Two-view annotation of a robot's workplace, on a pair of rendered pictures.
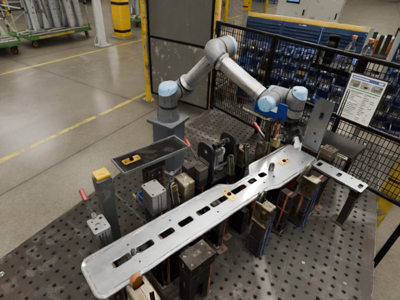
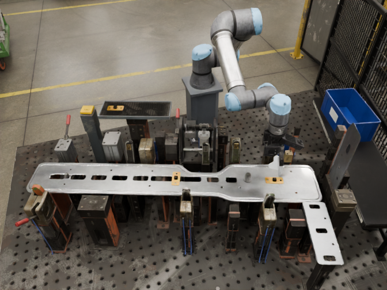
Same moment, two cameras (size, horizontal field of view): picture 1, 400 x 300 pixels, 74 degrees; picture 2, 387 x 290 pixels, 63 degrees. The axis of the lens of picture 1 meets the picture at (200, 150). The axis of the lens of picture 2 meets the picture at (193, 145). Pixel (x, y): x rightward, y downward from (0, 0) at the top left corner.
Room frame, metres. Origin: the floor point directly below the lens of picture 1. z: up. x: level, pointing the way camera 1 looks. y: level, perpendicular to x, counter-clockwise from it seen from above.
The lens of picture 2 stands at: (0.32, -0.93, 2.16)
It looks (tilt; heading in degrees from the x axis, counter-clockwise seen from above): 43 degrees down; 45
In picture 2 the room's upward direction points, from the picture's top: 1 degrees counter-clockwise
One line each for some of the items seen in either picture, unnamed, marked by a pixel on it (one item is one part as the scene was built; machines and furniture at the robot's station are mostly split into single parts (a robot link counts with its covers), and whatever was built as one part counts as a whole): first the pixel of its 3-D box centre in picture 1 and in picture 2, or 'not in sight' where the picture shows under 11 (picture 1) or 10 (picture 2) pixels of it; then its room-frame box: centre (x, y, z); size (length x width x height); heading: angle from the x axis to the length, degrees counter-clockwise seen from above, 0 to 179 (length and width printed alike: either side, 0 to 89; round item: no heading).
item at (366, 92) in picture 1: (360, 99); not in sight; (1.57, -0.98, 1.30); 0.23 x 0.02 x 0.31; 42
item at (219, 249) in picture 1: (215, 223); (162, 198); (0.91, -0.10, 0.84); 0.17 x 0.06 x 0.29; 42
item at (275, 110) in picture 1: (277, 105); (348, 114); (1.86, -0.56, 1.10); 0.30 x 0.17 x 0.13; 49
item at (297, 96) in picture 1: (297, 98); (279, 110); (1.25, -0.47, 1.41); 0.09 x 0.08 x 0.11; 56
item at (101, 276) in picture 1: (227, 197); (171, 180); (0.95, -0.15, 1.00); 1.38 x 0.22 x 0.02; 132
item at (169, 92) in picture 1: (168, 93); (203, 57); (1.56, 0.22, 1.27); 0.13 x 0.12 x 0.14; 146
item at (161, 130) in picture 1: (168, 143); (201, 109); (1.55, 0.22, 0.90); 0.21 x 0.21 x 0.40; 61
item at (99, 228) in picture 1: (105, 250); (72, 168); (0.69, 0.39, 0.88); 0.11 x 0.10 x 0.36; 42
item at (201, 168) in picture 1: (197, 191); (174, 164); (1.09, 0.00, 0.89); 0.13 x 0.11 x 0.38; 42
